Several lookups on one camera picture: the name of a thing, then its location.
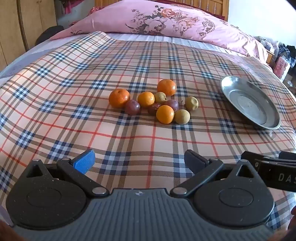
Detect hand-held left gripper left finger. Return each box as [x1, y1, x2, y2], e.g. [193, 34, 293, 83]
[26, 149, 110, 198]

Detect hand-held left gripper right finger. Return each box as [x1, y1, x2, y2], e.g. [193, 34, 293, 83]
[169, 149, 256, 198]

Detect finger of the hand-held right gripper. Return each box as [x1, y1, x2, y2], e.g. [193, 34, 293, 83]
[240, 151, 279, 171]

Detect yellow-green longan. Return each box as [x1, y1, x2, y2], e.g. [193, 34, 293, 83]
[174, 109, 191, 125]
[185, 96, 199, 111]
[154, 92, 167, 104]

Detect round metal plate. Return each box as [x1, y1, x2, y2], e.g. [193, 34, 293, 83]
[220, 75, 282, 130]

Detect small smooth orange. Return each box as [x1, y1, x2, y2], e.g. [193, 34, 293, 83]
[156, 105, 175, 124]
[137, 91, 155, 108]

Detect purple passion fruit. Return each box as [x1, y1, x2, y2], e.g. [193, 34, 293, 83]
[125, 100, 141, 115]
[165, 99, 179, 112]

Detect small red jujube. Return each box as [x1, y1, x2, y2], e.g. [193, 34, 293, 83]
[148, 103, 162, 115]

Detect large mandarin orange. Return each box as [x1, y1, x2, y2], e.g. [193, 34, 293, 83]
[109, 88, 130, 108]
[157, 79, 177, 96]

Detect plaid cloth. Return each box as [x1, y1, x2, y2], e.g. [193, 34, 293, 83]
[0, 31, 296, 234]

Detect cardboard box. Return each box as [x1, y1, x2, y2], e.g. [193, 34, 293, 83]
[283, 74, 296, 93]

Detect pink wrapped pack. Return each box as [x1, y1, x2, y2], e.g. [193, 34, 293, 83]
[273, 56, 291, 80]

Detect wooden nightstand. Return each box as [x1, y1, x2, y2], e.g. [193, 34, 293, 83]
[265, 47, 276, 66]

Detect black clothing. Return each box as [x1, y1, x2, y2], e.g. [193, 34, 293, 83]
[279, 43, 296, 67]

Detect pile of plastic bags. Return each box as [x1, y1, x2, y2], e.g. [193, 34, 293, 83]
[253, 36, 280, 55]

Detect dark cloth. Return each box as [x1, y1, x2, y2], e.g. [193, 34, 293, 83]
[35, 25, 65, 45]

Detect pink floral quilt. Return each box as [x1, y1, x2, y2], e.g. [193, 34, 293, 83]
[47, 0, 270, 57]

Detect wooden wardrobe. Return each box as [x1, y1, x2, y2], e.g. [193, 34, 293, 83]
[0, 0, 58, 70]

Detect hanging bags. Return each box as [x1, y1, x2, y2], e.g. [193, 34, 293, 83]
[57, 0, 78, 16]

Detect wooden headboard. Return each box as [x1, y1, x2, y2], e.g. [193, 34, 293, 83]
[95, 0, 229, 21]

